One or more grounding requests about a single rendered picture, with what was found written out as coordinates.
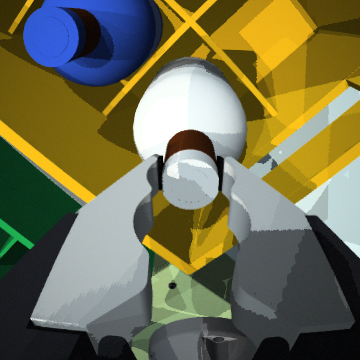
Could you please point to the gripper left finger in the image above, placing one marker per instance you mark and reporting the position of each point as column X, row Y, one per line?
column 88, row 277

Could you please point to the dark green crate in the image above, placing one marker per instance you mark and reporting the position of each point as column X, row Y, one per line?
column 31, row 203

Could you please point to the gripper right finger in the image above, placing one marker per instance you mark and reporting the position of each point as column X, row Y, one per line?
column 294, row 277

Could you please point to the yellow crate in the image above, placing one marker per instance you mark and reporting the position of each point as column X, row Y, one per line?
column 299, row 54

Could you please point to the white bottle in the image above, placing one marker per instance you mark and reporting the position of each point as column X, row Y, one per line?
column 190, row 114

